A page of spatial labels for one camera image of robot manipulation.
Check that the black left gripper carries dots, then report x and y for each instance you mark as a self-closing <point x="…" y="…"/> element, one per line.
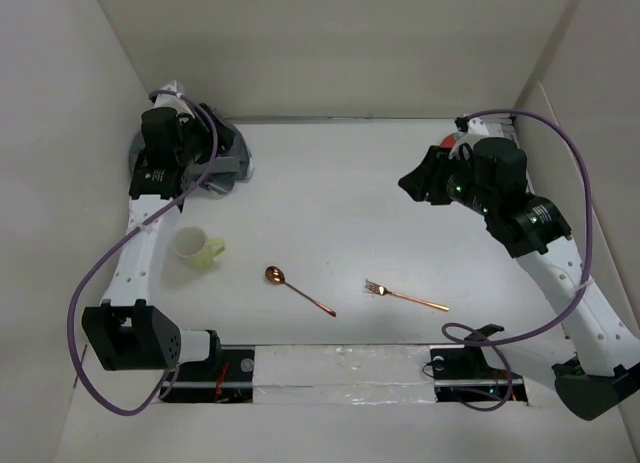
<point x="202" y="126"/>

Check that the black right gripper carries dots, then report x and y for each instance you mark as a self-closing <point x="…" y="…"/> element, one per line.
<point x="428" y="176"/>

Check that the teal and red plate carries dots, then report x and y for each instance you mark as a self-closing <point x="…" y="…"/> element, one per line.
<point x="449" y="141"/>

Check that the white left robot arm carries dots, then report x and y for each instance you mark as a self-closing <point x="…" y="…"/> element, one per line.
<point x="127" y="330"/>

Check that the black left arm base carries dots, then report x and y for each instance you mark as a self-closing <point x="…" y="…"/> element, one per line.
<point x="228" y="381"/>

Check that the grey cloth placemat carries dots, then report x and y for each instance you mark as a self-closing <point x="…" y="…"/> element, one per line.
<point x="233" y="161"/>

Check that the pale yellow mug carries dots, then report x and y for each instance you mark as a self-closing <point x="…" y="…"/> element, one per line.
<point x="196" y="249"/>

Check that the copper spoon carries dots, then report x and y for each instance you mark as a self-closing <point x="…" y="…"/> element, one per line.
<point x="275" y="276"/>

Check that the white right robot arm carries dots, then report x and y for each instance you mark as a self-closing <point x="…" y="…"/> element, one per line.
<point x="585" y="354"/>

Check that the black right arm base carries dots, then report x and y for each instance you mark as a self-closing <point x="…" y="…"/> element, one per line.
<point x="461" y="374"/>

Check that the copper fork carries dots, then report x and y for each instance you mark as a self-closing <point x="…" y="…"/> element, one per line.
<point x="382" y="290"/>

